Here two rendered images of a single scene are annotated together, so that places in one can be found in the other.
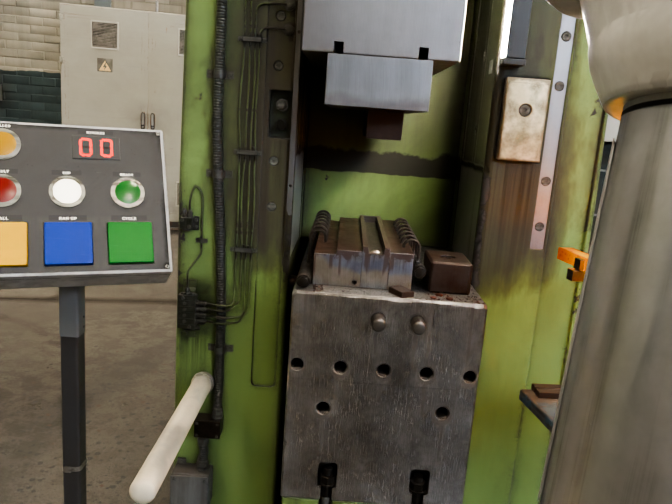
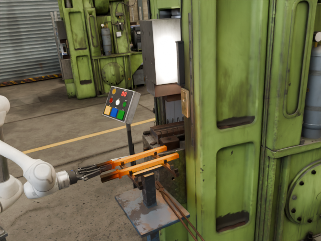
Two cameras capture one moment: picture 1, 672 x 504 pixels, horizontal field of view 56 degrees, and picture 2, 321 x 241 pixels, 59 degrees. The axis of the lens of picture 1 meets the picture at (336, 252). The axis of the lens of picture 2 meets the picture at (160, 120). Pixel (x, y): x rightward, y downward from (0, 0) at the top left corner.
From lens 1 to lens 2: 2.14 m
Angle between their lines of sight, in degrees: 69
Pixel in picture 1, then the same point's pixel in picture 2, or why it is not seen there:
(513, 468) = (195, 216)
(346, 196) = not seen: hidden behind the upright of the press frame
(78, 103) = not seen: outside the picture
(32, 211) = (112, 105)
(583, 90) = (196, 96)
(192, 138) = not seen: hidden behind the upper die
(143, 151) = (130, 95)
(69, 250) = (113, 114)
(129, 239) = (120, 114)
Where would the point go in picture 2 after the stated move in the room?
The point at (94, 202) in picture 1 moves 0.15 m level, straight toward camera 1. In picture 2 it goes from (120, 105) to (105, 109)
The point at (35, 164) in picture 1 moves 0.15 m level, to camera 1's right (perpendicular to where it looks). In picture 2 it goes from (116, 96) to (119, 100)
